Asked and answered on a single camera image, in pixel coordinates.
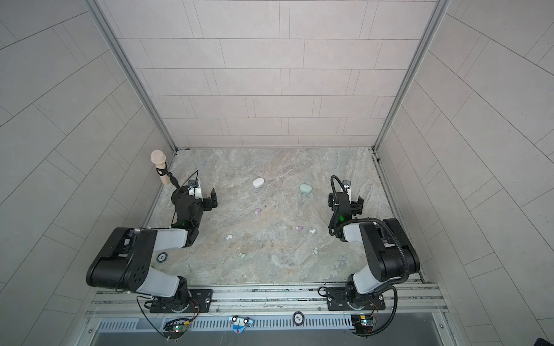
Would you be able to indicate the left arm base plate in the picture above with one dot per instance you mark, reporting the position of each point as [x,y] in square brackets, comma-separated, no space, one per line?
[194,301]

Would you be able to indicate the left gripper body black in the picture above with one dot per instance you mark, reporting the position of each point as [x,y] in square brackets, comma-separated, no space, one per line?
[208,206]

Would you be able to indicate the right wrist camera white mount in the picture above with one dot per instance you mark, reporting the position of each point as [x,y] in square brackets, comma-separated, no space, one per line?
[347,186]

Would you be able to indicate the beige microphone on black stand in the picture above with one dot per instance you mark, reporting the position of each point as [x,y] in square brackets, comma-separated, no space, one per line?
[159,159]

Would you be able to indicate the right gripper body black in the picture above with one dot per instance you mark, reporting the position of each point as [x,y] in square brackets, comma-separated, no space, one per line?
[358,208]

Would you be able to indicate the left green circuit board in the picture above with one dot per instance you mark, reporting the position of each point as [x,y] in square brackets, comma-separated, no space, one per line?
[175,329]

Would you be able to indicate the blue white small device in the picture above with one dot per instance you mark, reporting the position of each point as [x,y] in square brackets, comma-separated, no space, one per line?
[239,324]

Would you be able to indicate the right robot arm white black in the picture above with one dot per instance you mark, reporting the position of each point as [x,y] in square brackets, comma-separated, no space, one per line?
[390,256]

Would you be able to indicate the aluminium rail frame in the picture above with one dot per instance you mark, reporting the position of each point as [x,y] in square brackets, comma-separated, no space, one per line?
[254,300]

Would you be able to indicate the green circuit board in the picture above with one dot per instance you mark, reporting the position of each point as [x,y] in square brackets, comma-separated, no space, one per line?
[363,325]
[175,329]

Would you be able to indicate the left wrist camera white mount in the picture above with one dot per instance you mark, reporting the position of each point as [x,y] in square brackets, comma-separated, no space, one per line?
[194,189]

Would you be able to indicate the right green circuit board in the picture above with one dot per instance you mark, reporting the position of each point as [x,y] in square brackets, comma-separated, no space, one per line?
[363,325]

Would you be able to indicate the round marker on table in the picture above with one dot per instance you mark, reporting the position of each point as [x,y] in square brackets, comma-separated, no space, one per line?
[162,257]

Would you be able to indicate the round black sticker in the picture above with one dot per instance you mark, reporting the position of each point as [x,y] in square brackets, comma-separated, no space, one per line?
[298,319]

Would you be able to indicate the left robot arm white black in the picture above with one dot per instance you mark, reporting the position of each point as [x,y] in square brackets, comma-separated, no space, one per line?
[124,262]

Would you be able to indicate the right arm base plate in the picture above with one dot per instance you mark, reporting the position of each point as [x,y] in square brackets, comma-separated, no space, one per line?
[343,299]

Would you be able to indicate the white earbud charging case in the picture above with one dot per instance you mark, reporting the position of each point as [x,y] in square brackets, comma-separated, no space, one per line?
[258,182]

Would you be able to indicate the green earbud charging case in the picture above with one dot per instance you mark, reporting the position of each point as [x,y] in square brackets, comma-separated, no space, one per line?
[305,188]

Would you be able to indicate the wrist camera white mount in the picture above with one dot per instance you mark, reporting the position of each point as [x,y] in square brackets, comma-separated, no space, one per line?
[194,189]
[347,186]

